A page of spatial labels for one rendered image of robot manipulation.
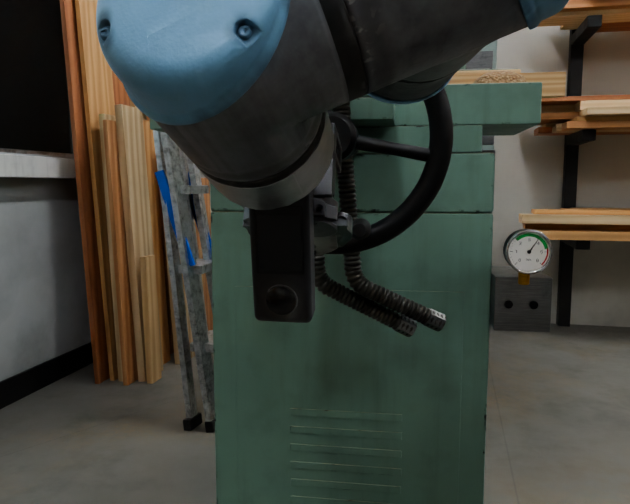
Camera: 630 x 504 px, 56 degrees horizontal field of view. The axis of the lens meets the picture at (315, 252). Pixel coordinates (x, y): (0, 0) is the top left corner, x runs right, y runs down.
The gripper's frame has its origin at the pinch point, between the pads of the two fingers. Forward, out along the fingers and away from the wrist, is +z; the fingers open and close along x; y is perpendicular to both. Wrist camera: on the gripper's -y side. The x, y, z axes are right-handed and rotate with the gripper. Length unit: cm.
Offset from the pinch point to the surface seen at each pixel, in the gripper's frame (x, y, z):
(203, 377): 53, -9, 119
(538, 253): -26.7, 6.7, 26.9
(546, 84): -32, 39, 38
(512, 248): -23.2, 7.4, 26.6
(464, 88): -16.9, 31.0, 24.2
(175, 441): 60, -28, 118
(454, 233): -15.7, 11.0, 31.7
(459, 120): -16.3, 26.7, 25.8
